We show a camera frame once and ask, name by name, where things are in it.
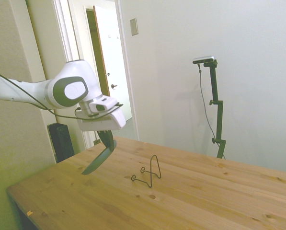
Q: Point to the white door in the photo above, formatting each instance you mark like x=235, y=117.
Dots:
x=114, y=60

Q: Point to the black speaker box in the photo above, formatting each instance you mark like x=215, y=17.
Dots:
x=61, y=143

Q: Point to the green round plate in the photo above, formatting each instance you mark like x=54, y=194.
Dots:
x=97, y=160

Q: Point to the grey camera on stand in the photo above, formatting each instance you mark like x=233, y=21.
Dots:
x=203, y=59

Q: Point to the black articulated camera stand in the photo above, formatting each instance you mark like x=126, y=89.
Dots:
x=217, y=115

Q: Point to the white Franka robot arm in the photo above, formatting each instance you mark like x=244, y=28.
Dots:
x=25, y=91

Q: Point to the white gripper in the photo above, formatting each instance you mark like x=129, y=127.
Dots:
x=99, y=124

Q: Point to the grey wall switch plate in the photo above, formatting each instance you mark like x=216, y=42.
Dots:
x=133, y=27

